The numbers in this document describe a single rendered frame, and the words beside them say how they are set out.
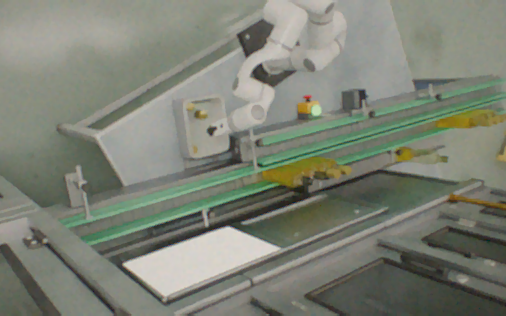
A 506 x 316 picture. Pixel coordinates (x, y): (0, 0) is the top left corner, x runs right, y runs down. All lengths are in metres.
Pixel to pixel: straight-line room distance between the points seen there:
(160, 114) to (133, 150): 0.17
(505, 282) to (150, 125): 1.25
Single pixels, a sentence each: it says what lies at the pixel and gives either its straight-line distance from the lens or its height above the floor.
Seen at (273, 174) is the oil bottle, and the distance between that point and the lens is 1.99.
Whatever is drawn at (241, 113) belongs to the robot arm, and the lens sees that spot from 1.64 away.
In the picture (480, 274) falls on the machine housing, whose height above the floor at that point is 1.78.
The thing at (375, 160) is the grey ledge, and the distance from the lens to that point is 2.49.
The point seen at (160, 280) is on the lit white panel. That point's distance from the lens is 1.54.
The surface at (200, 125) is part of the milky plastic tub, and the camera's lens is 2.00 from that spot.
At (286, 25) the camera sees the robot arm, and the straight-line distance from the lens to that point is 1.63.
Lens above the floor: 2.51
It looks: 54 degrees down
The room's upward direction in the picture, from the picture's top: 102 degrees clockwise
